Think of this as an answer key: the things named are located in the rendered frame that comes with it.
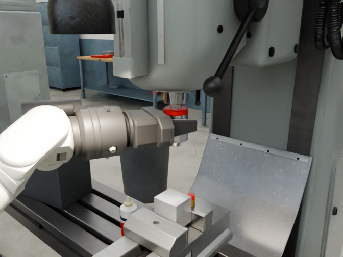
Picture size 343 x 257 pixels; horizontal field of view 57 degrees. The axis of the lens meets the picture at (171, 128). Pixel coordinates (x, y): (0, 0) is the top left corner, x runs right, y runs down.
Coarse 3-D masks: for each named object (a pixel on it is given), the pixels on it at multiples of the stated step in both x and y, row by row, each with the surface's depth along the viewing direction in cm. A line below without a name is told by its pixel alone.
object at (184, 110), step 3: (165, 108) 59; (168, 108) 59; (183, 108) 59; (186, 108) 59; (165, 111) 58; (168, 111) 57; (171, 111) 57; (174, 111) 57; (177, 111) 57; (180, 111) 57; (183, 111) 58; (186, 111) 58; (168, 114) 58; (171, 114) 57; (174, 114) 57; (177, 114) 57; (180, 114) 57; (183, 114) 58
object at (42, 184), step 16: (80, 160) 90; (32, 176) 90; (48, 176) 86; (64, 176) 86; (80, 176) 91; (32, 192) 92; (48, 192) 88; (64, 192) 86; (80, 192) 92; (64, 208) 88
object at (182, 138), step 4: (172, 116) 57; (176, 116) 57; (180, 116) 57; (184, 116) 58; (176, 136) 58; (180, 136) 59; (184, 136) 59; (176, 140) 59; (180, 140) 59; (184, 140) 59
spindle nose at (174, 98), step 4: (164, 96) 57; (168, 96) 57; (172, 96) 56; (176, 96) 56; (180, 96) 56; (184, 96) 57; (188, 96) 58; (164, 100) 58; (168, 100) 57; (172, 100) 57; (176, 100) 56; (180, 100) 57; (184, 100) 57; (188, 100) 58; (172, 104) 57; (176, 104) 57; (180, 104) 57
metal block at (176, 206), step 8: (168, 192) 67; (176, 192) 67; (160, 200) 64; (168, 200) 64; (176, 200) 64; (184, 200) 64; (160, 208) 65; (168, 208) 63; (176, 208) 62; (184, 208) 64; (168, 216) 64; (176, 216) 62; (184, 216) 65; (184, 224) 65
